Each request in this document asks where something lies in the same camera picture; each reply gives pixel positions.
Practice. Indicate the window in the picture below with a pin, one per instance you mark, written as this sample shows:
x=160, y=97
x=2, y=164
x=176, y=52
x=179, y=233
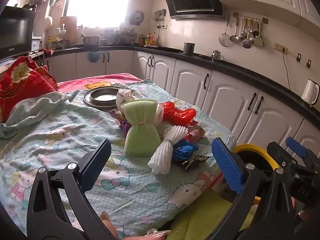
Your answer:
x=100, y=5

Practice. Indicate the group of condiment bottles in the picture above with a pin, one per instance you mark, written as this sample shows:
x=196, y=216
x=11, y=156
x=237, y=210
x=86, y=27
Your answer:
x=147, y=40

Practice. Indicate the lime green cloth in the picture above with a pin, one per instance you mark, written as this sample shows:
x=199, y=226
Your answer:
x=200, y=217

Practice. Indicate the dark foil wrapper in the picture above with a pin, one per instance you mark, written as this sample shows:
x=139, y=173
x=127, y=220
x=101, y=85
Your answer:
x=195, y=161

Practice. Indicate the red floral pillow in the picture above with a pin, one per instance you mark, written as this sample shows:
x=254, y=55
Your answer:
x=20, y=80

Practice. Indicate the white foam net bundle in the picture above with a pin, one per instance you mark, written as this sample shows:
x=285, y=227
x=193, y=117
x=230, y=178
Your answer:
x=162, y=155

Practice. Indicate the person's right hand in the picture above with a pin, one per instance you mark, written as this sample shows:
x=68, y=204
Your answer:
x=303, y=215

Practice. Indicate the person's left hand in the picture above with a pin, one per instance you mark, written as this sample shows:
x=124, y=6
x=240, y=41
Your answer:
x=108, y=222

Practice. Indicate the pink blanket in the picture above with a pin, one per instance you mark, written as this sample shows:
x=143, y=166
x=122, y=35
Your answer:
x=75, y=83

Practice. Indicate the white printed plastic bag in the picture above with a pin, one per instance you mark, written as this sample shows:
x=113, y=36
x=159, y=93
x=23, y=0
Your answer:
x=125, y=96

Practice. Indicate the metal cooking pot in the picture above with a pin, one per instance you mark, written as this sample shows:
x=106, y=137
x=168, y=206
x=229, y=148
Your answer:
x=91, y=41

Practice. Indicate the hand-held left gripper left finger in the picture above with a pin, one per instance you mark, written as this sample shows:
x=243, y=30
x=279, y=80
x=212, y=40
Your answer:
x=96, y=160

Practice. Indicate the metal cup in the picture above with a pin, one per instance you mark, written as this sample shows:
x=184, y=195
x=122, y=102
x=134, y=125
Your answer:
x=189, y=48

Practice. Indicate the pale green spatula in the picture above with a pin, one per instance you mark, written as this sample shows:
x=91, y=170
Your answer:
x=259, y=40

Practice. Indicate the small metal teapot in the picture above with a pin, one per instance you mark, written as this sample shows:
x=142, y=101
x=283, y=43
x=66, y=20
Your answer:
x=216, y=55

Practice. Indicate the wall power outlet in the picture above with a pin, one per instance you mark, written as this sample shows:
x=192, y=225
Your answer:
x=280, y=47

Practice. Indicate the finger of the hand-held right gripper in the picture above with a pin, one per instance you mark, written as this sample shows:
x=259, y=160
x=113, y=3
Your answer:
x=275, y=150
x=296, y=147

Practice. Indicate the round metal plate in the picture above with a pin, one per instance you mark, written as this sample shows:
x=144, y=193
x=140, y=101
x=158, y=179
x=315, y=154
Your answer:
x=87, y=98

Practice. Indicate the utensil rack rail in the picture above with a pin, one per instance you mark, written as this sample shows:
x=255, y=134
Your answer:
x=236, y=15

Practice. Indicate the small wall hook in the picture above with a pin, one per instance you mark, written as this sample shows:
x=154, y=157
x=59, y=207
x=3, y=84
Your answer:
x=298, y=57
x=308, y=64

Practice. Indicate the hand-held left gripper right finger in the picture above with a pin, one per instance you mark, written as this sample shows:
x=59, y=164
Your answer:
x=227, y=167

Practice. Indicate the black microwave oven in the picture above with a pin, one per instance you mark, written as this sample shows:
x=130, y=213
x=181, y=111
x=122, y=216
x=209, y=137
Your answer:
x=15, y=30

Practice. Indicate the blue plastic bag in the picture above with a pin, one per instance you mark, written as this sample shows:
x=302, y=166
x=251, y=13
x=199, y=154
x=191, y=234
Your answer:
x=183, y=150

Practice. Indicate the white base cabinets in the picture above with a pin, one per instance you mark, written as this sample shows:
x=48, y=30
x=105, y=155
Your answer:
x=225, y=92

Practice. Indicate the black countertop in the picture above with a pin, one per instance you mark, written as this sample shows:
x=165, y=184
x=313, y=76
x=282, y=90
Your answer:
x=250, y=72

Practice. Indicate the round metal bowl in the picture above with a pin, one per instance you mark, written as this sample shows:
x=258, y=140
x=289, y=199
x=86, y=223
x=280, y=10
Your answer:
x=105, y=97

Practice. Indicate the yellow rimmed trash bin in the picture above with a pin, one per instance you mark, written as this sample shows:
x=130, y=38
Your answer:
x=250, y=147

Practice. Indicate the blue hanging bin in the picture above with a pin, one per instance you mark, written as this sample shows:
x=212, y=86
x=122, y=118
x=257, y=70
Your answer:
x=94, y=56

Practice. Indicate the green sponge cloth bundle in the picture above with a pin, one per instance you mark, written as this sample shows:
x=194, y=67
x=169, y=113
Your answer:
x=140, y=135

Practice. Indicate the white electric kettle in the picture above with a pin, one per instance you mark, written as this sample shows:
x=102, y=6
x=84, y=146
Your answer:
x=310, y=92

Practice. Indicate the cartoon cat printed blanket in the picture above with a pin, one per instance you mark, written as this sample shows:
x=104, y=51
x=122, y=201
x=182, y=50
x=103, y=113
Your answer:
x=75, y=130

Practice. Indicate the round wall fan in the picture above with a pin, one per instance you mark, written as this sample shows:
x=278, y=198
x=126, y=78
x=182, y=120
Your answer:
x=136, y=18

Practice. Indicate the row of hanging metal ladles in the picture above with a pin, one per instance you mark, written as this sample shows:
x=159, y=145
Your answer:
x=246, y=42

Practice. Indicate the red plastic bag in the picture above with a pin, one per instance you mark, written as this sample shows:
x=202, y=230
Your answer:
x=180, y=113

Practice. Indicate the hanging whisk and tools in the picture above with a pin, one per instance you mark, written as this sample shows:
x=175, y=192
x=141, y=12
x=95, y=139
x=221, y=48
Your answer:
x=161, y=17

